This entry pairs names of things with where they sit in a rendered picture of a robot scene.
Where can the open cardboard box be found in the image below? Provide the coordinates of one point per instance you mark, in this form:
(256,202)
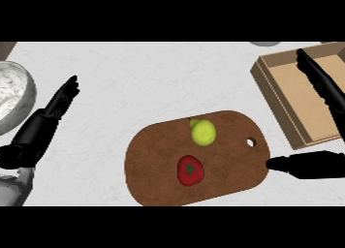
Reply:
(296,93)

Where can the grey round object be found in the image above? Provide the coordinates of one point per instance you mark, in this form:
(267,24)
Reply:
(265,43)

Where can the yellow-green pear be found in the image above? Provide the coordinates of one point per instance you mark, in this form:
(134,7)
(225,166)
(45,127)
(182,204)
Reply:
(205,133)

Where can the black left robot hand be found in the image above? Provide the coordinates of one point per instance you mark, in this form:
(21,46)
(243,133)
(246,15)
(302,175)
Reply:
(34,133)

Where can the white marble bowl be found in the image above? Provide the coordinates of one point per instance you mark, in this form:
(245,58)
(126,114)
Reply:
(8,97)

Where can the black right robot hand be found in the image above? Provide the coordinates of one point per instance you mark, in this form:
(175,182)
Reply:
(344,129)

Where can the brown wooden cutting board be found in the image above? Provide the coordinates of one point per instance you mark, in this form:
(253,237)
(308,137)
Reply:
(156,168)

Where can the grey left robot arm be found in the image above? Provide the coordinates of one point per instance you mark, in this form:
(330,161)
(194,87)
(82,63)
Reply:
(8,190)

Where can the red tomato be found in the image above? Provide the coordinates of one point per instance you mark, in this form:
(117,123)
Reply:
(191,170)

